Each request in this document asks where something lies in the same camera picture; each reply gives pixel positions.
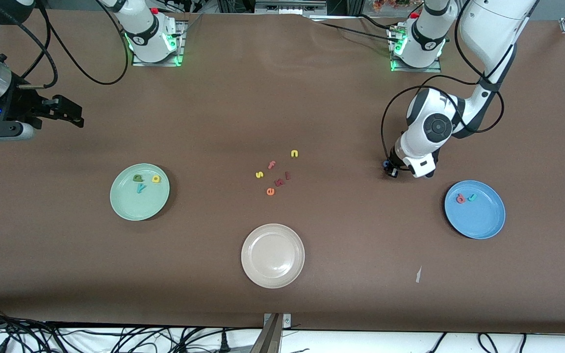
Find grey equipment box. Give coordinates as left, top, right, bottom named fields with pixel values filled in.
left=255, top=0, right=328, bottom=16

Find black cable on table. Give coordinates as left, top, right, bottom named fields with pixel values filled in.
left=318, top=15, right=401, bottom=44

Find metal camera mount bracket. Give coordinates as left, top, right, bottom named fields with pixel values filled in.
left=251, top=313, right=292, bottom=353

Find orange flowers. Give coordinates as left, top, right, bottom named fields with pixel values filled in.
left=372, top=0, right=411, bottom=13

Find beige plate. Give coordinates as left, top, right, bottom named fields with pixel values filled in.
left=241, top=224, right=306, bottom=289

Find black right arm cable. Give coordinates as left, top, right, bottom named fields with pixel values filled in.
left=15, top=0, right=130, bottom=90

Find blue plate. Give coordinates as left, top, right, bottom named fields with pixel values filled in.
left=444, top=180, right=506, bottom=240

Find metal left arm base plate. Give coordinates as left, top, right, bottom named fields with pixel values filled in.
left=389, top=27, right=443, bottom=73

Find light green plate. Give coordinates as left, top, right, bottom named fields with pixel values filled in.
left=109, top=163, right=171, bottom=222

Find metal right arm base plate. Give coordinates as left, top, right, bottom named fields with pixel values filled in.
left=132, top=21, right=186, bottom=68

